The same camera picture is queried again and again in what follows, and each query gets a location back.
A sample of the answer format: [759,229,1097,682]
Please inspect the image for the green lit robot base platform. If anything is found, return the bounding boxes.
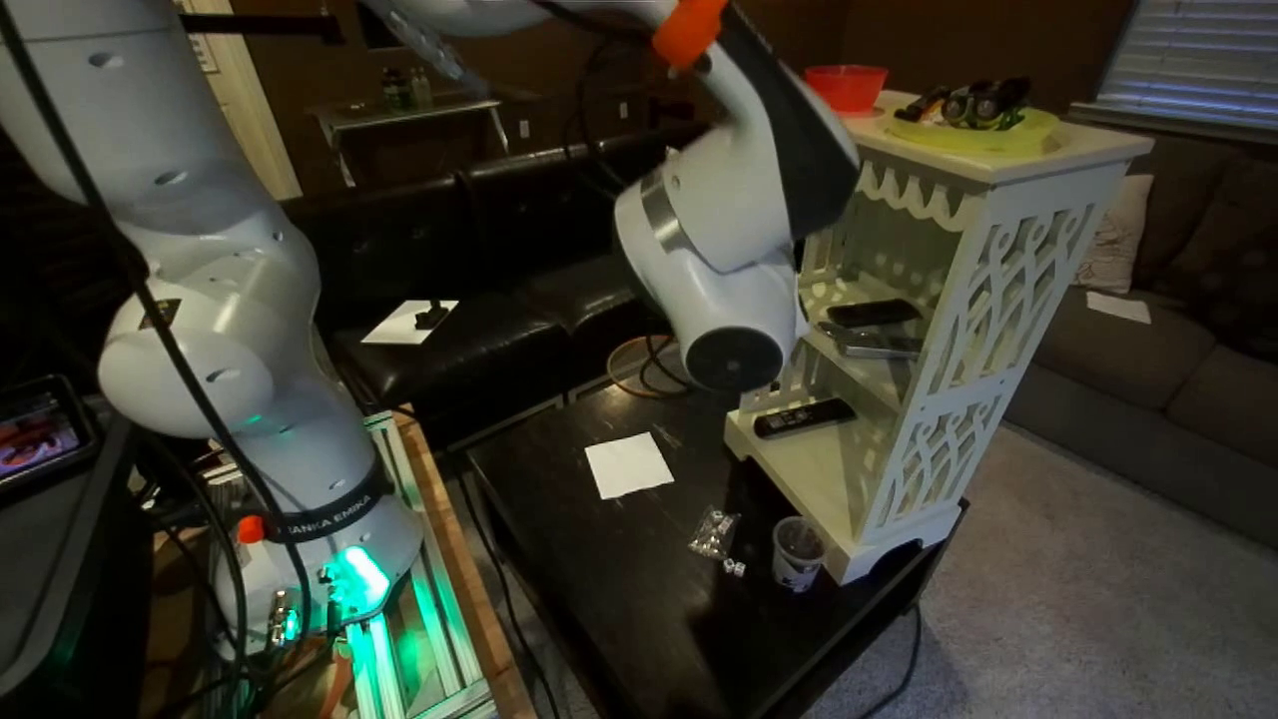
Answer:
[194,408,535,719]

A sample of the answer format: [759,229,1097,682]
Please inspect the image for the orange plastic bowl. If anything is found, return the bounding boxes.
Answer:
[804,59,890,116]

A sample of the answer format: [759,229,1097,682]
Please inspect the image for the white paper card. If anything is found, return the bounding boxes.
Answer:
[580,433,679,508]

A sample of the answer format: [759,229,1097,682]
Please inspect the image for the black leather ottoman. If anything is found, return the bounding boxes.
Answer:
[271,131,696,456]

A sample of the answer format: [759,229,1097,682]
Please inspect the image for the black remote control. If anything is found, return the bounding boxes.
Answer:
[751,395,861,445]

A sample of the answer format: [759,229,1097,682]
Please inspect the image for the plastic bag with dice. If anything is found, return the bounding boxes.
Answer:
[688,508,744,564]

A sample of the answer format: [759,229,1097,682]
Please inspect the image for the white lattice shelf unit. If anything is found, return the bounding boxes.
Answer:
[719,90,1158,593]

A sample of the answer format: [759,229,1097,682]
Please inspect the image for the clear plastic cup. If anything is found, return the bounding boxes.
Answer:
[769,514,830,598]

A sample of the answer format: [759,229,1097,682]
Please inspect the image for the white paper sheet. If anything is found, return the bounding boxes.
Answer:
[354,295,464,351]

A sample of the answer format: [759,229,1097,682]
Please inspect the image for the dark console table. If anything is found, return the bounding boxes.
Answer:
[315,92,510,191]

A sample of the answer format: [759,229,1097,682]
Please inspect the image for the dark jumbled small objects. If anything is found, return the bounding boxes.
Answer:
[890,75,1038,138]

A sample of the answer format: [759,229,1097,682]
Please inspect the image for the green plate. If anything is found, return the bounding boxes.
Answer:
[886,103,1070,159]

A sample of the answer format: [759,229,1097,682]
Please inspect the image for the white panel door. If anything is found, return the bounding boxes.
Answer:
[183,24,309,203]

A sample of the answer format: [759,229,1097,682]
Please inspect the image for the small white paper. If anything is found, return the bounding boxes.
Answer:
[1082,287,1158,333]

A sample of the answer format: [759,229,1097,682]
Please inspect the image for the light sofa cushion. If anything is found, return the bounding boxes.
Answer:
[1074,174,1158,299]

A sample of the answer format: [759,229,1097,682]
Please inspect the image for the grey sofa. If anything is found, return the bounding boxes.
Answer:
[1002,131,1278,554]

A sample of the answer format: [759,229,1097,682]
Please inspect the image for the black equipment cart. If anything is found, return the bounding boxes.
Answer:
[0,295,157,719]

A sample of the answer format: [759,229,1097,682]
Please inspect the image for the tablet with lit screen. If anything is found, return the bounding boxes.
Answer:
[0,385,100,498]

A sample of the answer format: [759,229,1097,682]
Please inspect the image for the white window blinds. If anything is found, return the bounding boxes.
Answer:
[1070,0,1278,150]

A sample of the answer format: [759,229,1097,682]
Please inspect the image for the orange cable band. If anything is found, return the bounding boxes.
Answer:
[649,0,731,74]

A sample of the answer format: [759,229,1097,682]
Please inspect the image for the black power cable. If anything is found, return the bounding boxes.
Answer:
[861,602,929,719]

